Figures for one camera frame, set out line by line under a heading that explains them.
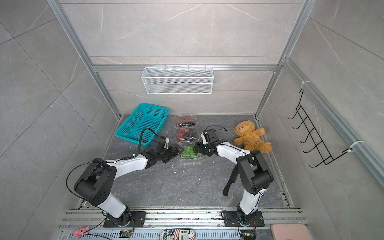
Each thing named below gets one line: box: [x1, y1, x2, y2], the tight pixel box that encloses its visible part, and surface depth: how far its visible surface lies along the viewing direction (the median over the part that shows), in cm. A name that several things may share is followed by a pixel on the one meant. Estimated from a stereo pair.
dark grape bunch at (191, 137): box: [185, 132, 198, 142], surface depth 100 cm
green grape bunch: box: [182, 146, 198, 158], surface depth 96 cm
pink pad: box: [270, 224, 312, 240], surface depth 72 cm
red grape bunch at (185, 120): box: [177, 117, 195, 126], surface depth 113 cm
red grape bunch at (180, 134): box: [176, 128, 190, 143], surface depth 103 cm
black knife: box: [222, 164, 239, 197], surface depth 89 cm
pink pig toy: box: [72, 226, 90, 239], surface depth 70 cm
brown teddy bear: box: [233, 120, 273, 154], surface depth 100 cm
